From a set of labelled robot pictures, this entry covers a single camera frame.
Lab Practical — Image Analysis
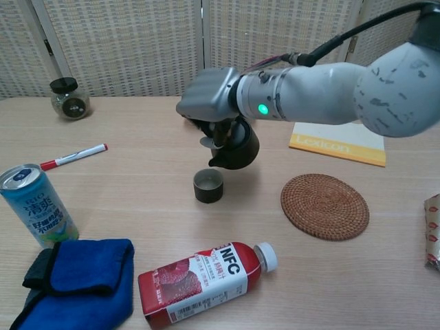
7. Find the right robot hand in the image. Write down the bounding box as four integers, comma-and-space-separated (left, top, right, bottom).
175, 67, 248, 149

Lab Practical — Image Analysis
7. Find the black teapot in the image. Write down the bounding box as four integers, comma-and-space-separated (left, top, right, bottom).
208, 118, 261, 171

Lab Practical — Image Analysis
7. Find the brown round woven coaster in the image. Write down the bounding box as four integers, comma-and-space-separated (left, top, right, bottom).
280, 173, 371, 242

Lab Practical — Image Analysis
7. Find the beige woven folding screen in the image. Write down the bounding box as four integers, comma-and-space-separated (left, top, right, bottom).
0, 0, 440, 100

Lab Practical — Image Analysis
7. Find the small dark teacup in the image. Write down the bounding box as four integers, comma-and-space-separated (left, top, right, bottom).
192, 168, 225, 204

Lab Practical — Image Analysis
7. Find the glass jar black lid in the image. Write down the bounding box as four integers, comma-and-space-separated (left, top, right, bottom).
49, 78, 91, 121

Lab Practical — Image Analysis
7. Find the yellow white Lexicon book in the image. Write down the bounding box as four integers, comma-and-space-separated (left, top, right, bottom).
288, 120, 387, 168

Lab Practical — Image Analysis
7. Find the red white marker pen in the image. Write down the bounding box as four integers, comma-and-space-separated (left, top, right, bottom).
39, 143, 109, 171

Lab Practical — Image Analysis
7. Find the red NFC juice bottle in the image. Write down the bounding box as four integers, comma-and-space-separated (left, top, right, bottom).
137, 241, 278, 330

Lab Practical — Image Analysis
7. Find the light blue drink can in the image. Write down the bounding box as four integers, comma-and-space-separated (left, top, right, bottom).
0, 163, 80, 249

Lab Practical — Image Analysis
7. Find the blue folded cloth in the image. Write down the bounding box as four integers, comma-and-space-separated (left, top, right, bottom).
9, 238, 135, 330

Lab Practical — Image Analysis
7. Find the gold red snack packet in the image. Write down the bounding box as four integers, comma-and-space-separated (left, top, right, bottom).
423, 194, 440, 274

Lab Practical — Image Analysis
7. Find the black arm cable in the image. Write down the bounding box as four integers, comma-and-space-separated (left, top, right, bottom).
256, 1, 440, 69

